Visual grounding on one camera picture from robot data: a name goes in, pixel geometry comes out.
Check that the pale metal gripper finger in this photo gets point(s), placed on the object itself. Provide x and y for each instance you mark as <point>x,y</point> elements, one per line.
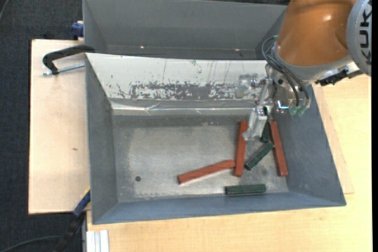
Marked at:
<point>250,124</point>
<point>260,125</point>

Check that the dark green flat block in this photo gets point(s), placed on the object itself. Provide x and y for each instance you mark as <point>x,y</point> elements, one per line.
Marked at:
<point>259,156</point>
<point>266,133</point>
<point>245,189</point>

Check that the red-brown flat block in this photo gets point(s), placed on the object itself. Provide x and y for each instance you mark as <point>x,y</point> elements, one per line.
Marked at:
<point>279,153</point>
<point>206,171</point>
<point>241,150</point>

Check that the grey metal bin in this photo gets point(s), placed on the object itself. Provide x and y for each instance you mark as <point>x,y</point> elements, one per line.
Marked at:
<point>183,156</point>

